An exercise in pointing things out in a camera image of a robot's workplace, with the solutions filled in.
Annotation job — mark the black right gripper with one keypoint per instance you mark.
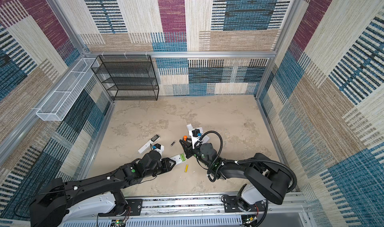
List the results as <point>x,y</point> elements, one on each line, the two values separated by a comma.
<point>189,149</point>

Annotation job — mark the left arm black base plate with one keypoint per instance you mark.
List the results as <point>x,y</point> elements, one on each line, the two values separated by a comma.
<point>126,207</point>

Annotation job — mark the white wire mesh basket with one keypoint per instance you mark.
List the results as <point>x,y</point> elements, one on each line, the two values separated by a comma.
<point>59,103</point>

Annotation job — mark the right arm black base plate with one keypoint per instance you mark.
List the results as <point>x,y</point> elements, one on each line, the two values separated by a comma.
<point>244,203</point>

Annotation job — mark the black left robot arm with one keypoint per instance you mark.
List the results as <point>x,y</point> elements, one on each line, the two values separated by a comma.
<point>49,207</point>

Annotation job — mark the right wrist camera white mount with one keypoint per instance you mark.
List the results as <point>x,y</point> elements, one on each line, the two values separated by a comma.
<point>196,134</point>

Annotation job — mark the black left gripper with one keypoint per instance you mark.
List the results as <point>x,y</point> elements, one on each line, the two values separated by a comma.
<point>167,164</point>

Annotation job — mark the white remote control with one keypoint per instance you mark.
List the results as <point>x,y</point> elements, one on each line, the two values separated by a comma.
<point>204,140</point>
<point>176,159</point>

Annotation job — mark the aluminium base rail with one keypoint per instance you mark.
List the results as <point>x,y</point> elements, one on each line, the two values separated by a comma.
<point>203,211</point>

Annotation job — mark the green battery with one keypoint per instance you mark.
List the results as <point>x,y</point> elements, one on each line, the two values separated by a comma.
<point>182,156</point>

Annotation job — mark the slim white remote black screen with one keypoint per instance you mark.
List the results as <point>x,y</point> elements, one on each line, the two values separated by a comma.
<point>146,146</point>

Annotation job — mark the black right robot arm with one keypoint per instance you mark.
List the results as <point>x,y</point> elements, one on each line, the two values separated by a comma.
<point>271,178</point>

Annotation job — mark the black wire mesh shelf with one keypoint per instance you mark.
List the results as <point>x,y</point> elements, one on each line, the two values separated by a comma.
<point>127,77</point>

